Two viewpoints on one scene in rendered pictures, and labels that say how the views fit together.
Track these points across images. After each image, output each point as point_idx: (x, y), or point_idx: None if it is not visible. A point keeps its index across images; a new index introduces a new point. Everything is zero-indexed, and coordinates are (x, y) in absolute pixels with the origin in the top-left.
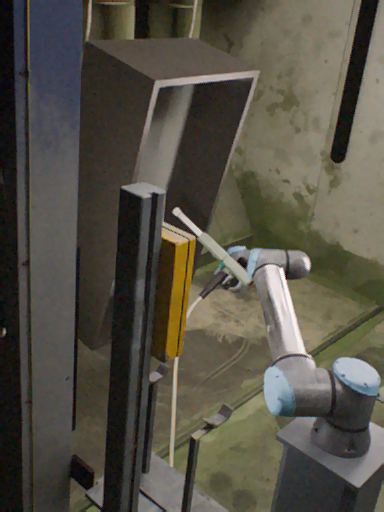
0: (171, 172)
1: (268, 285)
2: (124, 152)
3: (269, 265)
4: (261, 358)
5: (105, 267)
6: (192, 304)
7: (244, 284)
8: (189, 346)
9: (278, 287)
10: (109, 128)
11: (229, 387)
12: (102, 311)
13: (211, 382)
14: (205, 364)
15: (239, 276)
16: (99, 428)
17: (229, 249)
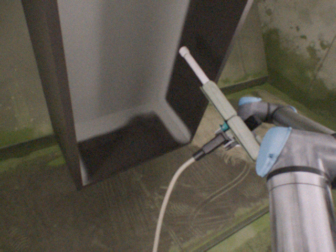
0: (188, 6)
1: (298, 228)
2: None
3: (304, 172)
4: (258, 185)
5: (62, 117)
6: (184, 164)
7: (250, 158)
8: (200, 163)
9: (324, 242)
10: None
11: (224, 213)
12: (73, 162)
13: (209, 205)
14: (208, 184)
15: (245, 146)
16: (97, 241)
17: (242, 98)
